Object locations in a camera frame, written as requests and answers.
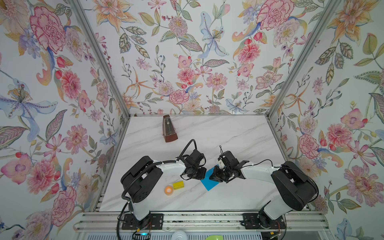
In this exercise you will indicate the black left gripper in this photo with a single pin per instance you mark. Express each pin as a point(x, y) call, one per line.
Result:
point(202, 174)

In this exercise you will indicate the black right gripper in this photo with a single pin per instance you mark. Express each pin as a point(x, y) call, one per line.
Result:
point(215, 176)

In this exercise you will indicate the blue square paper sheet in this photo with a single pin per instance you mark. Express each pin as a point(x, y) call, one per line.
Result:
point(207, 183)

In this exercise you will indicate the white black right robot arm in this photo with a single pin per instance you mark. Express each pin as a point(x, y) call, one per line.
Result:
point(296, 189)

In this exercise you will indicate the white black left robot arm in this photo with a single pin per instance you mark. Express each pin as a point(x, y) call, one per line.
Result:
point(141, 179)

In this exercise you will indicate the yellow block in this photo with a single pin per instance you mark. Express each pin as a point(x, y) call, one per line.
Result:
point(178, 185)

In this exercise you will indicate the orange tape roll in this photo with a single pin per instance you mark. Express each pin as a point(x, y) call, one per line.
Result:
point(169, 190)

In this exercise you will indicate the brown wooden metronome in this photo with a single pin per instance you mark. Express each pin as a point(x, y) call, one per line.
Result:
point(169, 132)

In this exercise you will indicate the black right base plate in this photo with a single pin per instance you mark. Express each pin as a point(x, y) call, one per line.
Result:
point(256, 221)

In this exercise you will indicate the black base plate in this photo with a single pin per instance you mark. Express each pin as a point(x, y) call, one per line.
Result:
point(256, 221)
point(152, 222)

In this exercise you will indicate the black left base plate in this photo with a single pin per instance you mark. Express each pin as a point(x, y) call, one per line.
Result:
point(152, 222)

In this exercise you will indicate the aluminium front rail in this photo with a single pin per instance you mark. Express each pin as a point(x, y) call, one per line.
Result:
point(207, 221)

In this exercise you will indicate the left back aluminium corner post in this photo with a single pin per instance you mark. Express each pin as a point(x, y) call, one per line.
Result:
point(99, 56)

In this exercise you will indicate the aluminium corner post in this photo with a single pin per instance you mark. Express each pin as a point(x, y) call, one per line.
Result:
point(319, 28)
point(99, 56)

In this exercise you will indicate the right back aluminium corner post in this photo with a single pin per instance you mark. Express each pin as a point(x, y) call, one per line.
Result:
point(319, 28)

